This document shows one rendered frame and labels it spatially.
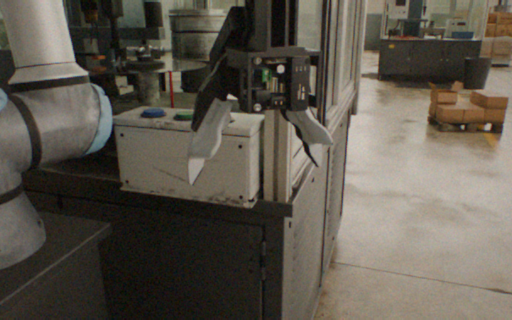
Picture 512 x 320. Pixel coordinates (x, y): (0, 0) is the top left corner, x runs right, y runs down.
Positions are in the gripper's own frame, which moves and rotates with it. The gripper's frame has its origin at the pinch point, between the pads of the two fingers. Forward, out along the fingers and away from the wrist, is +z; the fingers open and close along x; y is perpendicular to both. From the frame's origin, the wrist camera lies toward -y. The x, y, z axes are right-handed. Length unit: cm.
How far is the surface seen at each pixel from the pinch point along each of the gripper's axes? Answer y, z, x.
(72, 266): -21.2, 19.8, -22.2
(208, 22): -136, -15, 31
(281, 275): -25.3, 33.6, 15.5
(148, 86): -76, 2, -2
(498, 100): -240, 58, 342
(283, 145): -23.8, 5.0, 14.6
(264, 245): -27.1, 27.0, 12.4
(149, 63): -75, -5, -1
